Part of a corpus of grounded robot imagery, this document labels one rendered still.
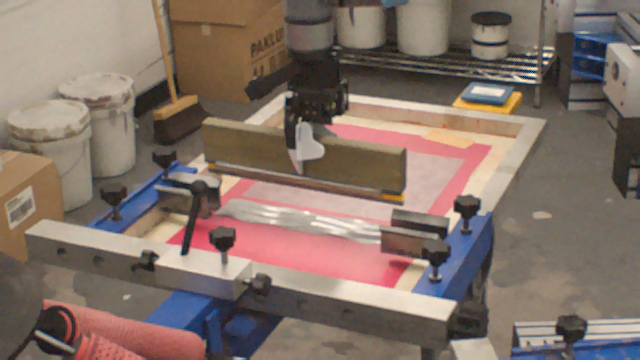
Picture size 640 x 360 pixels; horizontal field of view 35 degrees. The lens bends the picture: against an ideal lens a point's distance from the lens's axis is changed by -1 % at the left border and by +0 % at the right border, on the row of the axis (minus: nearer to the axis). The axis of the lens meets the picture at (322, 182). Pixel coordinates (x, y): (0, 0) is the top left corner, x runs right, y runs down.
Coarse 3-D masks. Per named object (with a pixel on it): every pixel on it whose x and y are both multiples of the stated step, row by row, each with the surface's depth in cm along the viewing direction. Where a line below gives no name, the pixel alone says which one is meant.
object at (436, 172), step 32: (416, 160) 199; (448, 160) 198; (480, 160) 198; (416, 192) 186; (448, 192) 186; (384, 224) 175; (288, 256) 166; (320, 256) 165; (352, 256) 165; (384, 256) 165
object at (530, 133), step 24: (360, 96) 222; (264, 120) 211; (408, 120) 216; (432, 120) 214; (456, 120) 212; (480, 120) 209; (504, 120) 207; (528, 120) 207; (528, 144) 196; (504, 168) 186; (480, 192) 177; (504, 192) 178; (144, 216) 173
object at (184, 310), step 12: (168, 300) 138; (180, 300) 138; (192, 300) 138; (204, 300) 138; (216, 300) 139; (228, 300) 143; (156, 312) 135; (168, 312) 135; (180, 312) 135; (192, 312) 135; (204, 312) 136; (228, 312) 143; (156, 324) 132; (168, 324) 132; (180, 324) 132; (192, 324) 134; (204, 336) 137
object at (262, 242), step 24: (240, 192) 188; (264, 192) 187; (288, 192) 187; (312, 192) 187; (216, 216) 179; (168, 240) 171; (192, 240) 171; (240, 240) 171; (264, 240) 171; (288, 240) 170
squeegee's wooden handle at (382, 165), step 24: (216, 120) 170; (216, 144) 170; (240, 144) 168; (264, 144) 166; (336, 144) 161; (360, 144) 160; (384, 144) 160; (288, 168) 166; (312, 168) 164; (336, 168) 163; (360, 168) 161; (384, 168) 159; (384, 192) 161
